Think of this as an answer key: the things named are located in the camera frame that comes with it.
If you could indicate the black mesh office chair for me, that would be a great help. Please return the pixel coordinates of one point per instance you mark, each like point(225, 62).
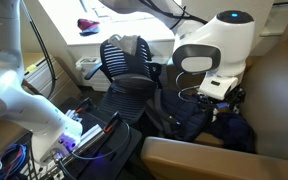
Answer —
point(127, 83)

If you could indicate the white wall heater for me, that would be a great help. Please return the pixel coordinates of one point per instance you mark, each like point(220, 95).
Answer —
point(90, 76)

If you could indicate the dark navy sweater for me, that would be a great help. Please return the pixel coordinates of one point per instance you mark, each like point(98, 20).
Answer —
point(234, 131)

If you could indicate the white ribbed case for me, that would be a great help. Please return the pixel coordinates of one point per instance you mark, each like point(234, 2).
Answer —
point(47, 80)

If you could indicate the dark backpack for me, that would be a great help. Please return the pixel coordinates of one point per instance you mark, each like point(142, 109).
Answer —
point(184, 116)

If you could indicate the grey garment on chair back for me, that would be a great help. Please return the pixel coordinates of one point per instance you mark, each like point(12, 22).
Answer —
point(127, 43)

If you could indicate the red and blue cap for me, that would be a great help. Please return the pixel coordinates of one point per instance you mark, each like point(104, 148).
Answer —
point(88, 25)

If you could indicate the yellow sticky tag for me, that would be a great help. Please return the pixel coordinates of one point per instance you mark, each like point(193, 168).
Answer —
point(32, 68)

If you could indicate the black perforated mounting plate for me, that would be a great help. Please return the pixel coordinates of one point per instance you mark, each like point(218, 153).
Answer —
point(94, 146)

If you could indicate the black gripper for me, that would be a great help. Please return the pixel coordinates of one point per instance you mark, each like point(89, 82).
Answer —
point(234, 97)

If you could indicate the orange black clamp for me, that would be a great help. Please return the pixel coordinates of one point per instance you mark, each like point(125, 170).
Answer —
point(112, 121)
point(84, 105)

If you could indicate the black robot table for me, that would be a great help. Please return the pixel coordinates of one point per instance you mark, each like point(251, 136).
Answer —
point(117, 160)

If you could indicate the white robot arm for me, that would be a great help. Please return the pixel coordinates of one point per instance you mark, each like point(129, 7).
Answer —
point(230, 43)

